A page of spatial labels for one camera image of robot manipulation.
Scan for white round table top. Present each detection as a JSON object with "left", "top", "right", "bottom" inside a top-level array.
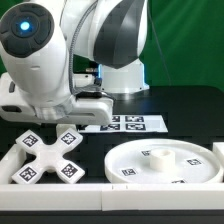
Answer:
[{"left": 104, "top": 139, "right": 224, "bottom": 184}]

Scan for white marker sheet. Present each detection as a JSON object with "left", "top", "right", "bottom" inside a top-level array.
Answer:
[{"left": 78, "top": 115, "right": 168, "bottom": 133}]

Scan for white U-shaped border frame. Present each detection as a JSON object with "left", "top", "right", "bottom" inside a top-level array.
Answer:
[{"left": 0, "top": 146, "right": 224, "bottom": 211}]

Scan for white cable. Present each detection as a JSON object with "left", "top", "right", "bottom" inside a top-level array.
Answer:
[{"left": 146, "top": 0, "right": 173, "bottom": 86}]

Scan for white cross-shaped table base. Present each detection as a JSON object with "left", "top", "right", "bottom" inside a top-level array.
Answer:
[{"left": 12, "top": 128, "right": 85, "bottom": 184}]

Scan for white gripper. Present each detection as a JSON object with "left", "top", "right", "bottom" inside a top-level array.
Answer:
[{"left": 0, "top": 73, "right": 113, "bottom": 125}]

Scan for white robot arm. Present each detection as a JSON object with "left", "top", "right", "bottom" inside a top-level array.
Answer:
[{"left": 0, "top": 0, "right": 148, "bottom": 125}]

